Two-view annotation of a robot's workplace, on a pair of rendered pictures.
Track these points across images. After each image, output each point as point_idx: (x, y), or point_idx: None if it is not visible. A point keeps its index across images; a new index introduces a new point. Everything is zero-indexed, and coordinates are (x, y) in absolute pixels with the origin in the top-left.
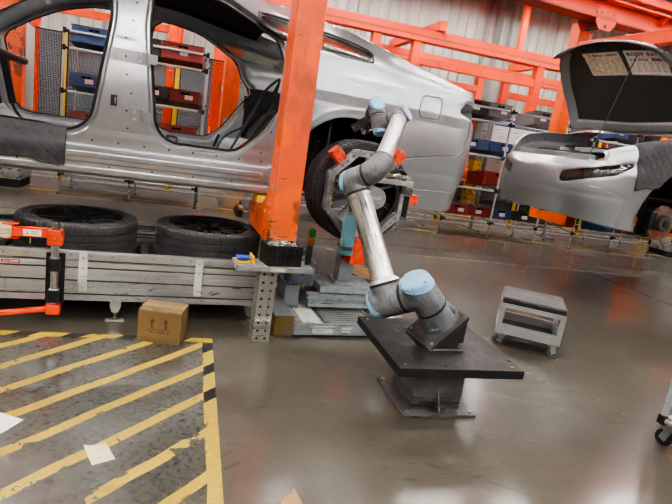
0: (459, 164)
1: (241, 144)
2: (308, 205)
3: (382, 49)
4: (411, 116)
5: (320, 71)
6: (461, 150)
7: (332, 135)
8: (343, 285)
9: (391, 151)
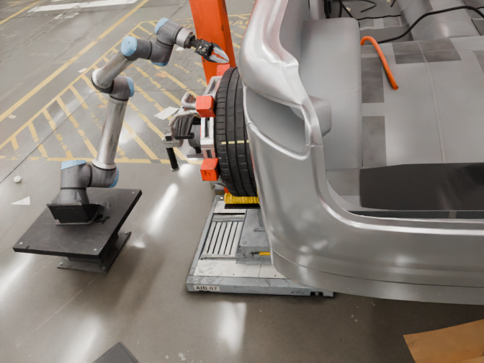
0: (258, 201)
1: (361, 39)
2: None
3: None
4: (124, 50)
5: None
6: (254, 175)
7: None
8: (251, 219)
9: (98, 73)
